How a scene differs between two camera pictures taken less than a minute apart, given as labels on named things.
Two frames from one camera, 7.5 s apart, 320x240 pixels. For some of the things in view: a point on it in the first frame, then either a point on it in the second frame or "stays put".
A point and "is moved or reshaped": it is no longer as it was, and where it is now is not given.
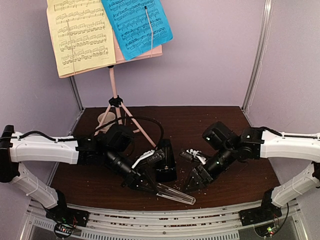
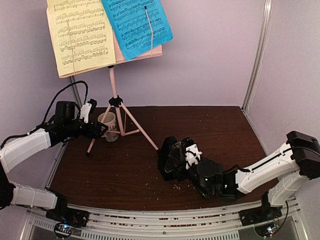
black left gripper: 134,178 to 96,134
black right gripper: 200,173 to 179,163
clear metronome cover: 165,191 to 176,157
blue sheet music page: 141,26 stays put
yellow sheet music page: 81,34 stays put
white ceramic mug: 110,117 stays put
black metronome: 166,170 is moved or reshaped
